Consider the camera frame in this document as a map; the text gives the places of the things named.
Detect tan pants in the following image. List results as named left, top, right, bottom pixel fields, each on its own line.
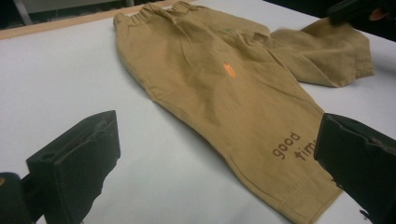
left=112, top=1, right=375, bottom=224

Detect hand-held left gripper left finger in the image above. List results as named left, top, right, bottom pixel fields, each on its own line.
left=25, top=109, right=121, bottom=224

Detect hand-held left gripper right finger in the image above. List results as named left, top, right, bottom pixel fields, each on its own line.
left=313, top=112, right=396, bottom=224

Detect wooden table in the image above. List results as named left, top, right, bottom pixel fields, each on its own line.
left=0, top=0, right=195, bottom=41

